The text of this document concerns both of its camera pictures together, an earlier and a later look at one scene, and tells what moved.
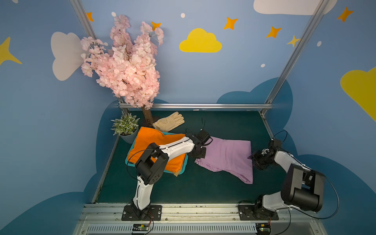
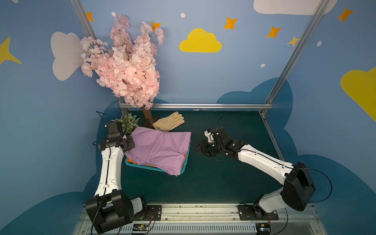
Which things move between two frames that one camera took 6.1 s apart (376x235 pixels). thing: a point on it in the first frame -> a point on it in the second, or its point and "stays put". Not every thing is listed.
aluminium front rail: (101, 219) stays put
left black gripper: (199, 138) -> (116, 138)
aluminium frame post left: (79, 9) stays put
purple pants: (229, 155) -> (167, 151)
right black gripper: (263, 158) -> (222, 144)
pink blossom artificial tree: (126, 67) stays put
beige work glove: (170, 122) stays put
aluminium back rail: (213, 106) stays put
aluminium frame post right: (267, 106) stays put
